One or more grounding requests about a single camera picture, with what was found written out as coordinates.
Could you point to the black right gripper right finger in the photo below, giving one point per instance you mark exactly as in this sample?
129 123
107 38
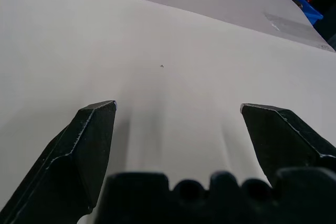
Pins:
283 142

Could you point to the clear tape strip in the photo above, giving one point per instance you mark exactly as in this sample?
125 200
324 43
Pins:
287 25

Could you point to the blue plastic bin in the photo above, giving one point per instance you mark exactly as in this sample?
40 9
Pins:
309 7

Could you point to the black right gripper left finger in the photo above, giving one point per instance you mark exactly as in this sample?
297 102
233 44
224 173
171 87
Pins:
76 155

